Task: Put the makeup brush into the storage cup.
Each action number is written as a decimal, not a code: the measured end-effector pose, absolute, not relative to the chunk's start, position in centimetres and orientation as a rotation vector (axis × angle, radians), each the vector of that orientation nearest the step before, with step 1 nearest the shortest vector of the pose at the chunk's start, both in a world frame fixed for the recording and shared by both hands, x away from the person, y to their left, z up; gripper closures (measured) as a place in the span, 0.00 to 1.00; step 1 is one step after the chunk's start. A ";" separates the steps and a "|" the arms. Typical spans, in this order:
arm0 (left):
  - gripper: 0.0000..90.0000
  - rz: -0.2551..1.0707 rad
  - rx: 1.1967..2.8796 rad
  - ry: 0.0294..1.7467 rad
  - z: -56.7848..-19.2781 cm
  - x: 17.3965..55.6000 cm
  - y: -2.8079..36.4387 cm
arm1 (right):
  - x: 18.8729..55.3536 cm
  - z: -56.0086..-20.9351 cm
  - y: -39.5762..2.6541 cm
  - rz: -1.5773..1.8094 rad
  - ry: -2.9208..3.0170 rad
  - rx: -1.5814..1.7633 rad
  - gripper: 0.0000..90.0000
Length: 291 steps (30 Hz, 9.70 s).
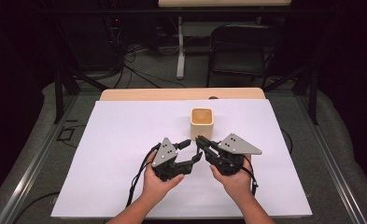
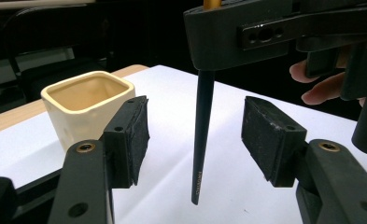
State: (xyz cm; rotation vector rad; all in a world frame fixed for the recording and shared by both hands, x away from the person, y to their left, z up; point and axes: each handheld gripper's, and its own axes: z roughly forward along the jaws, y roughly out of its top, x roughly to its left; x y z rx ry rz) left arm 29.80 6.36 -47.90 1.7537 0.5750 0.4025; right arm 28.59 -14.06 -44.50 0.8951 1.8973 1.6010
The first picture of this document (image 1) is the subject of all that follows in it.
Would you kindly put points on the light wooden table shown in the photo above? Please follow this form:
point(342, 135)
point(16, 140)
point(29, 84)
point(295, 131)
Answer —
point(172, 94)

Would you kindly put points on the black metal frame stand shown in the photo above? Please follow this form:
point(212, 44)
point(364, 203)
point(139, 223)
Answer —
point(312, 96)
point(59, 99)

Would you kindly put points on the cream square cup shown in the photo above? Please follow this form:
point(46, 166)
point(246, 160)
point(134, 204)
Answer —
point(202, 126)

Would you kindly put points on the black folding chair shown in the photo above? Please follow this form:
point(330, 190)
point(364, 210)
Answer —
point(240, 62)

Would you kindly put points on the white paper sheet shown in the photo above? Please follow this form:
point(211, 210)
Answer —
point(109, 140)

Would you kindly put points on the person's right hand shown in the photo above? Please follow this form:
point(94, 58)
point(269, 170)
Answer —
point(237, 183)

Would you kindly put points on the aluminium floor rail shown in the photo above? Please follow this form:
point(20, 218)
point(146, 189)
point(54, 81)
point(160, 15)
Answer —
point(332, 158)
point(25, 174)

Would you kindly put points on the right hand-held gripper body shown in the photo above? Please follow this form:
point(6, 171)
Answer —
point(238, 145)

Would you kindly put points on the person's left hand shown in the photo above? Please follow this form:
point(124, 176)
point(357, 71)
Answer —
point(156, 186)

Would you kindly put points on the white desk leg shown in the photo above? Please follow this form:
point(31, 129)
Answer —
point(180, 56)

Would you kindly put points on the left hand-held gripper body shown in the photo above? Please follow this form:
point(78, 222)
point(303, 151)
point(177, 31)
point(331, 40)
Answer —
point(165, 155)

